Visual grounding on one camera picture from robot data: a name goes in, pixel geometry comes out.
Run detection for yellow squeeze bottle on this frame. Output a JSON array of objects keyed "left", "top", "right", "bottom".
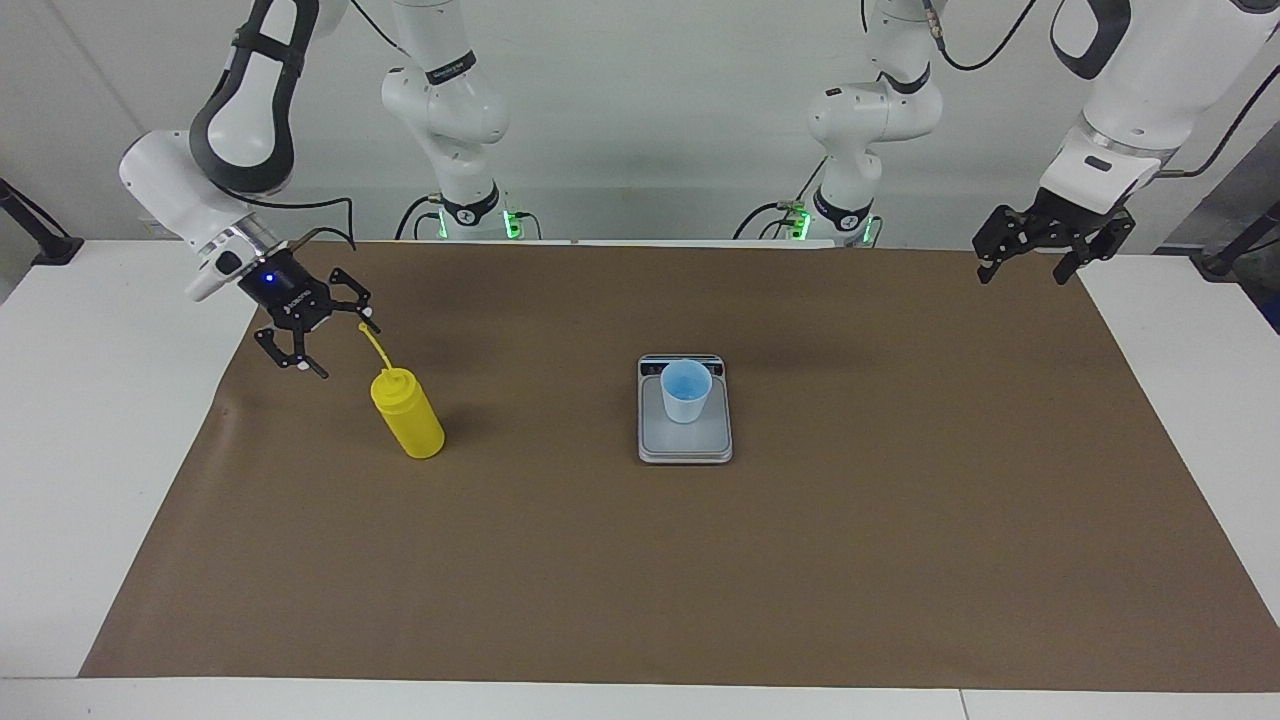
[{"left": 358, "top": 322, "right": 447, "bottom": 461}]

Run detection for silver digital kitchen scale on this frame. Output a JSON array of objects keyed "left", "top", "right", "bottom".
[{"left": 637, "top": 353, "right": 734, "bottom": 466}]

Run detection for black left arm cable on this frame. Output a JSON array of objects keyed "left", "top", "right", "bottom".
[{"left": 925, "top": 0, "right": 1280, "bottom": 179}]

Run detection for brown paper table mat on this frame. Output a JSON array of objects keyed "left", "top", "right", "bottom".
[{"left": 78, "top": 240, "right": 1280, "bottom": 693}]

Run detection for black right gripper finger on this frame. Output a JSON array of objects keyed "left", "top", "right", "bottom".
[
  {"left": 255, "top": 325, "right": 329, "bottom": 379},
  {"left": 330, "top": 268, "right": 381, "bottom": 334}
]

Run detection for black clamp stand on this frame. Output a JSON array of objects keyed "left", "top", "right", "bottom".
[
  {"left": 1190, "top": 200, "right": 1280, "bottom": 278},
  {"left": 0, "top": 178, "right": 85, "bottom": 267}
]

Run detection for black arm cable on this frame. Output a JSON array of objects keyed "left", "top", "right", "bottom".
[
  {"left": 213, "top": 180, "right": 358, "bottom": 253},
  {"left": 925, "top": 0, "right": 1280, "bottom": 179}
]

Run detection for light blue plastic cup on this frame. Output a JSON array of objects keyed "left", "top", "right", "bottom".
[{"left": 660, "top": 361, "right": 714, "bottom": 425}]

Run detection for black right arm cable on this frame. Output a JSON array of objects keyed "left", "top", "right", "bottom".
[{"left": 213, "top": 180, "right": 358, "bottom": 253}]

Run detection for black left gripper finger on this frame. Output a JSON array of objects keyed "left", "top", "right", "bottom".
[
  {"left": 1052, "top": 212, "right": 1136, "bottom": 286},
  {"left": 972, "top": 205, "right": 1043, "bottom": 286}
]

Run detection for black base cable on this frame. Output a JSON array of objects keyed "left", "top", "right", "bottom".
[
  {"left": 395, "top": 193, "right": 446, "bottom": 241},
  {"left": 733, "top": 155, "right": 831, "bottom": 241}
]

